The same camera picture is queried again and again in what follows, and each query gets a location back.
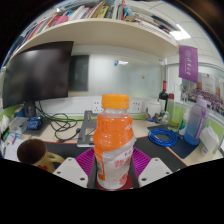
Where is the dark wine bottle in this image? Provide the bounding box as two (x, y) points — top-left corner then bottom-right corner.
(158, 80), (170, 113)

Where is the purple hanging banner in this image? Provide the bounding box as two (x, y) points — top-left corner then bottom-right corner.
(178, 44), (199, 84)

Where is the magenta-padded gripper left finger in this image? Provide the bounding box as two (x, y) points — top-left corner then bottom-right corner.
(53, 147), (99, 190)

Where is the dark blue mouse pad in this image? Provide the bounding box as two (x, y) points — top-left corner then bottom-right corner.
(148, 123), (201, 159)

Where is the black cable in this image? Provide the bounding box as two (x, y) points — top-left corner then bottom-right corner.
(34, 101), (84, 143)

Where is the group photo poster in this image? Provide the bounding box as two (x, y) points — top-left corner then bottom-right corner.
(181, 71), (224, 116)

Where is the clear plastic box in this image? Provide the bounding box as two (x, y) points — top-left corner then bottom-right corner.
(9, 116), (29, 134)

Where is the black computer monitor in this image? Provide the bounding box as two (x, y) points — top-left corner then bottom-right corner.
(2, 40), (75, 118)

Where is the white wall socket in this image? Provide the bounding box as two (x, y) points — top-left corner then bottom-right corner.
(129, 98), (144, 114)
(91, 98), (104, 114)

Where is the coiled blue cable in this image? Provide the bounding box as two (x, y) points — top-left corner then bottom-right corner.
(147, 128), (179, 148)

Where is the purple blue water bottle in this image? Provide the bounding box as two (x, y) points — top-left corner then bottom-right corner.
(183, 95), (210, 146)

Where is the white shelf with books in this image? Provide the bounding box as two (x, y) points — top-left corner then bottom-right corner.
(6, 0), (179, 59)

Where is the white plastic container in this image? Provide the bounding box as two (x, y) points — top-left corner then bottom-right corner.
(199, 126), (221, 156)

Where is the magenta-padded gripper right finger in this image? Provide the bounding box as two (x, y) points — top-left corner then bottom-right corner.
(128, 147), (173, 189)

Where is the white round jar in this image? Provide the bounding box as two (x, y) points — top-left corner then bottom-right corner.
(146, 98), (163, 118)

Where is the flat round red coaster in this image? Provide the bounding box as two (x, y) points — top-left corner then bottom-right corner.
(95, 179), (134, 192)

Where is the white written paper sheet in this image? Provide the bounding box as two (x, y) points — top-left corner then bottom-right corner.
(3, 138), (24, 163)

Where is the yellow floral mug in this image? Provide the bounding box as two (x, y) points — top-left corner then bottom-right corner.
(16, 138), (65, 174)

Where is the orange drink bottle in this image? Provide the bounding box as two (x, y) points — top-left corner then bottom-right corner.
(92, 94), (137, 190)

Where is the small blue box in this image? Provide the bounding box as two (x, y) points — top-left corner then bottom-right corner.
(26, 115), (44, 131)

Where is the grey metal laptop stand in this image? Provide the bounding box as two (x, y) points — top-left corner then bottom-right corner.
(76, 110), (99, 148)

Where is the rectangular ceiling light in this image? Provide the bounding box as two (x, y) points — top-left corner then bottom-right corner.
(169, 23), (192, 41)

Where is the black red-edged desk mat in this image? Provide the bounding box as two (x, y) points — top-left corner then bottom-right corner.
(43, 134), (188, 168)

